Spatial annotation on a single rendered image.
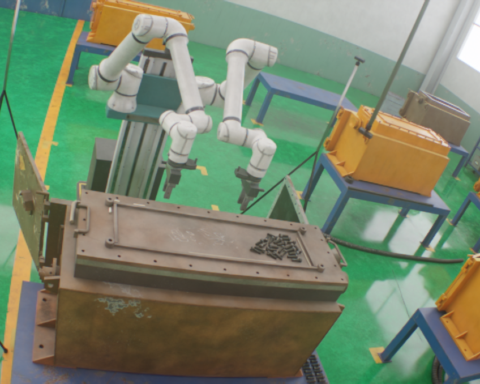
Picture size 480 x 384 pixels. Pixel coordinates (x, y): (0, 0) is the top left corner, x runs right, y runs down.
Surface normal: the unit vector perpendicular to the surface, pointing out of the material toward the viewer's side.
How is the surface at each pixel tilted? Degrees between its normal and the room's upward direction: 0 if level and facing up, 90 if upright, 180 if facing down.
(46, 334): 0
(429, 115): 90
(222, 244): 0
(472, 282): 90
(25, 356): 0
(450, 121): 90
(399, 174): 90
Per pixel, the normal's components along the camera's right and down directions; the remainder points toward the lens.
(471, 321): -0.90, -0.13
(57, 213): 0.23, 0.59
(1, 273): 0.34, -0.79
